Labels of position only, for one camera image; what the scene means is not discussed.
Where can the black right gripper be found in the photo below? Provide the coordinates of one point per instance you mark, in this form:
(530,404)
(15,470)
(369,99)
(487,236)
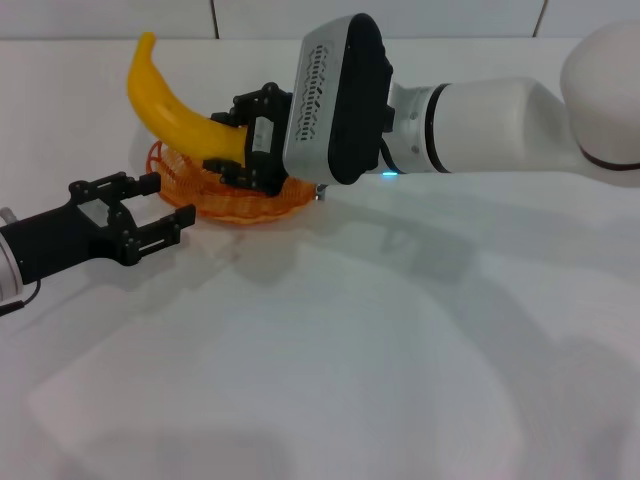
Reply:
(267,160)

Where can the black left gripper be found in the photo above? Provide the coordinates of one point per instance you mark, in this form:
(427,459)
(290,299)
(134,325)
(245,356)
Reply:
(55,237)

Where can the yellow banana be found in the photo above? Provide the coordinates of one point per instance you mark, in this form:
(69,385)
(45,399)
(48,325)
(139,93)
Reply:
(165,110)

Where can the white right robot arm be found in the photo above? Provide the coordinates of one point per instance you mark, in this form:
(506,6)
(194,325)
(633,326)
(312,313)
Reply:
(500,125)

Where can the silver right wrist connector plug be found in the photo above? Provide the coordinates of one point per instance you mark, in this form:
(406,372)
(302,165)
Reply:
(320,191)

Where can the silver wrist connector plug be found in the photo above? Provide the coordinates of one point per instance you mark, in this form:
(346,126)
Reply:
(320,191)
(6,215)

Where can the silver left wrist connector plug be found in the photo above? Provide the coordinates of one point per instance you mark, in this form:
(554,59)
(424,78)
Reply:
(6,215)

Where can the silver black wrist camera box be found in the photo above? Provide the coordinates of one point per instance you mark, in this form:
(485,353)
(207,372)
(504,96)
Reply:
(330,100)

